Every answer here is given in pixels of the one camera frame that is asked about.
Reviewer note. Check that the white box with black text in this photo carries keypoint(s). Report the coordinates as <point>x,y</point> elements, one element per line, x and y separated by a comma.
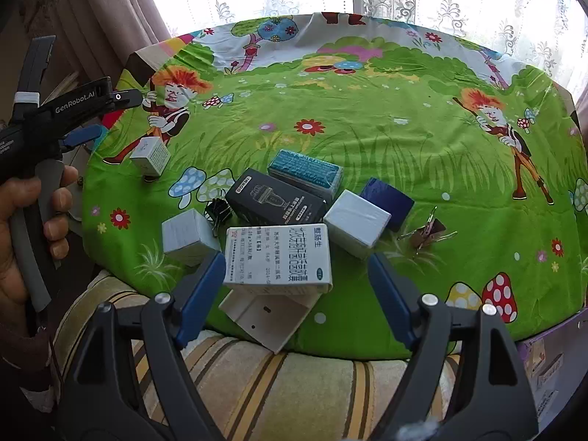
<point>280,257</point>

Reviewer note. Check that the brown binder clip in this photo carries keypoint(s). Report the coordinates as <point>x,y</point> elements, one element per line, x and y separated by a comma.
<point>425,234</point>

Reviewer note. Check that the black binder clip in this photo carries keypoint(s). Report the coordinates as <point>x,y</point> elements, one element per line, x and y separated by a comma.
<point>216,213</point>

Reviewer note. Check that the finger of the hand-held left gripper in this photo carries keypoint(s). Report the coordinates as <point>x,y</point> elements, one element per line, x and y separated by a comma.
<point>85,134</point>
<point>121,99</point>

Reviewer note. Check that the pale grey box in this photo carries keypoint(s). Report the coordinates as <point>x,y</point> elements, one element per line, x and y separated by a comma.
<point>188,236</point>

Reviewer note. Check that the white cube box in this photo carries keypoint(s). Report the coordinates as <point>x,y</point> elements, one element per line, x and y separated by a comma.
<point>356,225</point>

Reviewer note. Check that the flat white box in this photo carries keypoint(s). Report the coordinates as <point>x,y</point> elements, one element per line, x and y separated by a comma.
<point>271,321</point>

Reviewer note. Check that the person's left forearm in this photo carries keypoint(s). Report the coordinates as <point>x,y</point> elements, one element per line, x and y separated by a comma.
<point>23,363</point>

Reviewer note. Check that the green cartoon printed cloth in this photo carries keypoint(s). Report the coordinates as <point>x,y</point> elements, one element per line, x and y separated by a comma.
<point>367,147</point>

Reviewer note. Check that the teal box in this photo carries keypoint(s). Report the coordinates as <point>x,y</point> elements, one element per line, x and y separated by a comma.
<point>305,172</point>

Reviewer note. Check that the small white green box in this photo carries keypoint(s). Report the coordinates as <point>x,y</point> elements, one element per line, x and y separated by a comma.
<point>149,156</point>

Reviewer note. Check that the dark blue box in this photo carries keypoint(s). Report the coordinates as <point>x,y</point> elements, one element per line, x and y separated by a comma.
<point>386,197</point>

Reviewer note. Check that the person's left hand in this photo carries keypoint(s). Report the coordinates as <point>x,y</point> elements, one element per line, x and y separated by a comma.
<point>57,220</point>

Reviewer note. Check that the purple storage box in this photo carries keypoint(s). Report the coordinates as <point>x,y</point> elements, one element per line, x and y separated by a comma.
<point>551,367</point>

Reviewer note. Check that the striped plush cushion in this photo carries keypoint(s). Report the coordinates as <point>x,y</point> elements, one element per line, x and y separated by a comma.
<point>298,399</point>

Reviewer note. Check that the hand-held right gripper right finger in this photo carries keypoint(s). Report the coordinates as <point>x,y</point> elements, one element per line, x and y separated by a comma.
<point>390,289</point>

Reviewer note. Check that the pink drape curtain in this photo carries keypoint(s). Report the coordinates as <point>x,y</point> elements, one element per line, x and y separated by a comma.
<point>105,9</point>

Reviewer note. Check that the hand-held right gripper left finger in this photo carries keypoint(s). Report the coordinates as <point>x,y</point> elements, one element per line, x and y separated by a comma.
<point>202,289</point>

